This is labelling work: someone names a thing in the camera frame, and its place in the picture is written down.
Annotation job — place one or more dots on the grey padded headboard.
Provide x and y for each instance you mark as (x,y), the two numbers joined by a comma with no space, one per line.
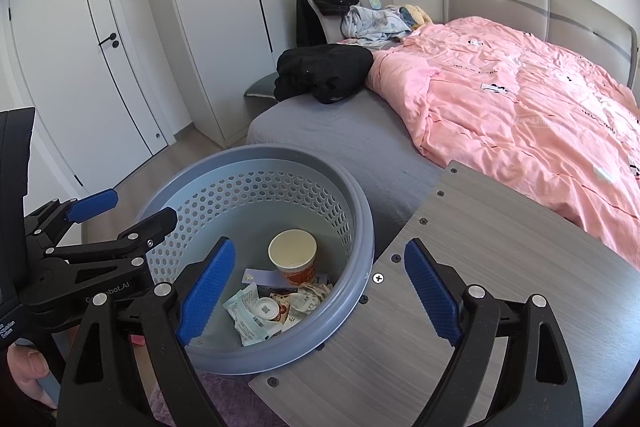
(550,2)

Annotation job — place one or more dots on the white round lid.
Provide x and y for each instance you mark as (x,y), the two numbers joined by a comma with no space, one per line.
(265,308)

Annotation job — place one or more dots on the white and teal wipes packet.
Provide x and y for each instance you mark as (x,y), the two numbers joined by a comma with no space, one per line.
(247,319)

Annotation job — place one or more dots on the light blue clothing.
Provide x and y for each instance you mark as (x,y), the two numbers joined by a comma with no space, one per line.
(370,24)

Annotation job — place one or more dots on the purple rug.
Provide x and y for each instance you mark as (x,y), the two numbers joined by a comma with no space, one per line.
(220,402)

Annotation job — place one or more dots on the white wardrobe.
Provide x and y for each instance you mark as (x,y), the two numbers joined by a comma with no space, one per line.
(225,7)

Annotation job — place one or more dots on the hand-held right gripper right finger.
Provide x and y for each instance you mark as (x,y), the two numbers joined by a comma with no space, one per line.
(432,292)

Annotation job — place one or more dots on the blue-grey perforated plastic basket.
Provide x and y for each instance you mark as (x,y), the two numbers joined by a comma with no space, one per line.
(345,227)

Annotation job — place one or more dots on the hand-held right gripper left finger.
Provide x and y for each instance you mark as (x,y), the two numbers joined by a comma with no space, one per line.
(207,292)

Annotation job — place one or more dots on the black clothes pile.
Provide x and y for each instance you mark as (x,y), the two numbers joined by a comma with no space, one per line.
(325,72)

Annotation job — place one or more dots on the person's left hand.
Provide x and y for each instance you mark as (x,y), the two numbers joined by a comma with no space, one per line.
(30,369)

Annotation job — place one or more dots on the white paper wrapper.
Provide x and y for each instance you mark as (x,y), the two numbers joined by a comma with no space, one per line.
(310,297)

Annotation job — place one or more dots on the grey chair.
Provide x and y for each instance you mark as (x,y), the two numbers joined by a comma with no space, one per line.
(330,27)

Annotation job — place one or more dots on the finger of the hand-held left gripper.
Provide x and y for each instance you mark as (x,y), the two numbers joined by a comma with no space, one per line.
(92,204)
(145,227)

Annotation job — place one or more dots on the yellow plush toy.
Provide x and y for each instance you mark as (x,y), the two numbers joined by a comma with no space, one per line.
(419,13)

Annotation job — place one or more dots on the pink quilt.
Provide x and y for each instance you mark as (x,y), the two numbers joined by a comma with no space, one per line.
(525,107)

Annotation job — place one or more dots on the white door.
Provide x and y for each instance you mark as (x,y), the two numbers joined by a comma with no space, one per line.
(75,57)

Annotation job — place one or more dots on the red and white paper cup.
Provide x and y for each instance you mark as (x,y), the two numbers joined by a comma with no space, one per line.
(292,264)

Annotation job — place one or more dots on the grey seat cushion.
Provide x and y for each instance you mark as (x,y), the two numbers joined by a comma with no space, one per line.
(261,87)

